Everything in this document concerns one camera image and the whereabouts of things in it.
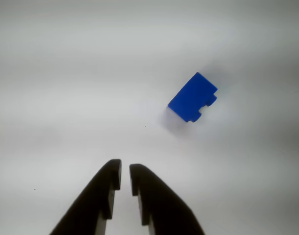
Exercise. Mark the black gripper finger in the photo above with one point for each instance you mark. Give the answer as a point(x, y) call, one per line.
point(90, 205)
point(164, 210)

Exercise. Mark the blue lego brick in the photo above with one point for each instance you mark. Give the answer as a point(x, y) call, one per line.
point(192, 96)

